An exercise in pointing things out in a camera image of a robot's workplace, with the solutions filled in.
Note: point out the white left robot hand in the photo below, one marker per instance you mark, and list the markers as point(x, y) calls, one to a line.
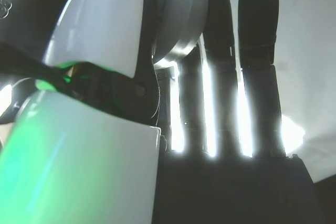
point(78, 169)

